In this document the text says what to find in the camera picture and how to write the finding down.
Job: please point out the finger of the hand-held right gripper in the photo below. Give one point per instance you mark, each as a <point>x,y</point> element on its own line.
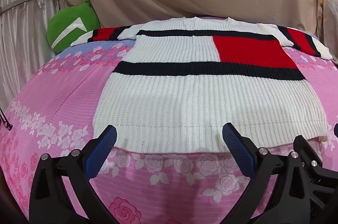
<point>320,173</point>

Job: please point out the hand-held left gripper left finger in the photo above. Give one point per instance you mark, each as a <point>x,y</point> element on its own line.
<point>101,152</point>

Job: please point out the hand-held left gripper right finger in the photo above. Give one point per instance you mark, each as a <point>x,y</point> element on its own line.
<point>237,151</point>

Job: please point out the white knit sweater red patch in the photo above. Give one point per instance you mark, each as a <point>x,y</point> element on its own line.
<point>190,97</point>

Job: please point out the pink floral bed sheet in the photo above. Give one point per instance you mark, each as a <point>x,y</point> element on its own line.
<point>66,97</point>

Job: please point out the green pillow white mark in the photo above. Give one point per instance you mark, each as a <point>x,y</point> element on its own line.
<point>68,23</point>

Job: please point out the white satin curtain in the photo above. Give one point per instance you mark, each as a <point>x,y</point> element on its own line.
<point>21,33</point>

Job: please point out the grey metal bar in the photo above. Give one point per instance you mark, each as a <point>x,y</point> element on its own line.
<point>26,0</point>

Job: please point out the cream floral cloth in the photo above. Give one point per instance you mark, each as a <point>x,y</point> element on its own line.
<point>327,2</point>

